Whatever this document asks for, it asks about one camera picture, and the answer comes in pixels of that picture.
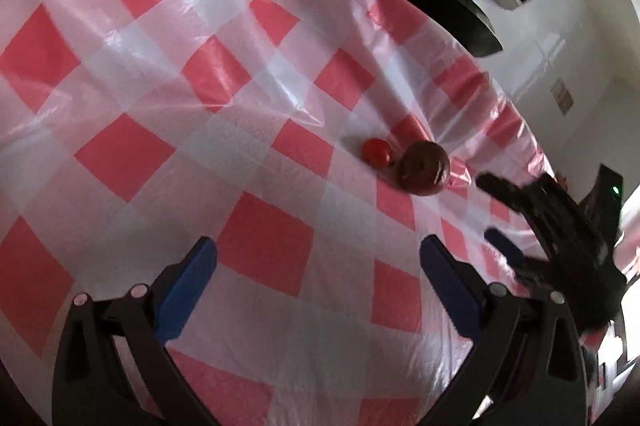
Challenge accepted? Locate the red white checkered tablecloth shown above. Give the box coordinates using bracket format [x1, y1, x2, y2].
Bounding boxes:
[0, 0, 566, 426]

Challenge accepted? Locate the small red tomato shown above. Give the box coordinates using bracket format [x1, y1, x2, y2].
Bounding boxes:
[361, 137, 394, 168]

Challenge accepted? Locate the wall socket plate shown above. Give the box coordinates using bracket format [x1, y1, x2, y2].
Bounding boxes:
[550, 77, 575, 116]

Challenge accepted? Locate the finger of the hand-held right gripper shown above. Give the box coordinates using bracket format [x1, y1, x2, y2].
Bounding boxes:
[484, 227, 554, 288]
[476, 172, 544, 225]

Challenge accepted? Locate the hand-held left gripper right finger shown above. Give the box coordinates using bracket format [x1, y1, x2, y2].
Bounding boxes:
[420, 233, 589, 426]

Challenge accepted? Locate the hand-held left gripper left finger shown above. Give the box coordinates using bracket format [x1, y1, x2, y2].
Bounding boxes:
[51, 235, 221, 426]

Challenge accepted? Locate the dark red round apple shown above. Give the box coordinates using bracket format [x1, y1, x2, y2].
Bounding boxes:
[392, 141, 452, 197]

